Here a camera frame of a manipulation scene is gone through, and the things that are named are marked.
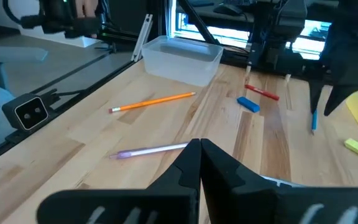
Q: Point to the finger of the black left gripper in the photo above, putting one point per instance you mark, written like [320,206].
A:
[340,96]
[316,93]

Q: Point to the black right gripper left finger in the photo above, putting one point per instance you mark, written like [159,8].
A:
[166,202]

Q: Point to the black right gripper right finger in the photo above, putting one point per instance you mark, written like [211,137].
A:
[244,202]

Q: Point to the light blue pencil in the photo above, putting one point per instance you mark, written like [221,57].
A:
[314,121]

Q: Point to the clear purple pen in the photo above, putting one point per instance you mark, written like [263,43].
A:
[148,151]

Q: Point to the blue eraser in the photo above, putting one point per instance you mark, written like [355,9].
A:
[248,104]

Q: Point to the orange pencil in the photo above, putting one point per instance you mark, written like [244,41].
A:
[152,102]

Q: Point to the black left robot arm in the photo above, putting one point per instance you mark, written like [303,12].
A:
[275,31]

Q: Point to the red crayon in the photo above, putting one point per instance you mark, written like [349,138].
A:
[262,92]

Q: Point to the black computer mouse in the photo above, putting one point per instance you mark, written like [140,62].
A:
[228,9]

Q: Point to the clear plastic bin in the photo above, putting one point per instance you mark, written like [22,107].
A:
[182,62]

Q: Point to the small square grey box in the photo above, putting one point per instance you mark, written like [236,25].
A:
[26,112]

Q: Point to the white aluminium profile piece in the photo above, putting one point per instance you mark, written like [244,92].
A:
[142,37]

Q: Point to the person's hand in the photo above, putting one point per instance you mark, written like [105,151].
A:
[85,7]

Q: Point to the black diagonal frame brace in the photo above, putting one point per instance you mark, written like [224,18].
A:
[197,21]

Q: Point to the black table frame rail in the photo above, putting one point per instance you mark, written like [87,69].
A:
[82,91]

